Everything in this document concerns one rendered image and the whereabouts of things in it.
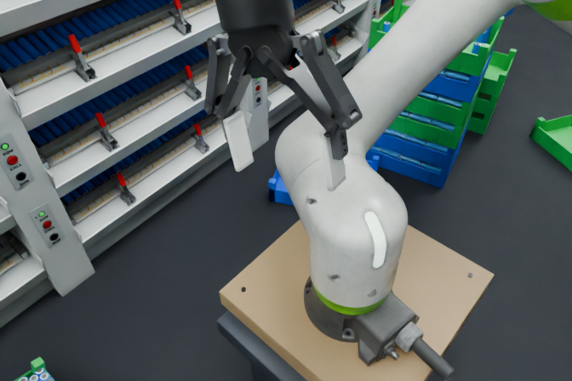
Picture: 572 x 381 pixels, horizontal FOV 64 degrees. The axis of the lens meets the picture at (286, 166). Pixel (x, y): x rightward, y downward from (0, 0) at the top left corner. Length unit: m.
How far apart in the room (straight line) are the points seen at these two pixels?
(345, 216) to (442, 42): 0.27
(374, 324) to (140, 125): 0.75
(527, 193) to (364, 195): 1.03
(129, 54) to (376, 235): 0.73
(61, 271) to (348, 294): 0.78
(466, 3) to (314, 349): 0.54
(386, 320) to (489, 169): 0.98
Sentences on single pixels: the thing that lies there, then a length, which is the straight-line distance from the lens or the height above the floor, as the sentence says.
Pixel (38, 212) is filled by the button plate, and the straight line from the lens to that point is 1.11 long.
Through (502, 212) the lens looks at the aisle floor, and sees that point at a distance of 1.49.
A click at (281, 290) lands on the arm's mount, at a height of 0.32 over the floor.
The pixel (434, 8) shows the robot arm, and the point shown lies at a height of 0.75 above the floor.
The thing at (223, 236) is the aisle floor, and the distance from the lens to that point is 1.30.
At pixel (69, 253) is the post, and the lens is 1.22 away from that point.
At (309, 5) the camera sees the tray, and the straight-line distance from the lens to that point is 1.66.
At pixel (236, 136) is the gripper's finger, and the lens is 0.56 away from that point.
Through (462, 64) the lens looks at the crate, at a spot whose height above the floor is 0.42.
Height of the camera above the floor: 1.00
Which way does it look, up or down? 42 degrees down
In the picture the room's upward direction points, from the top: straight up
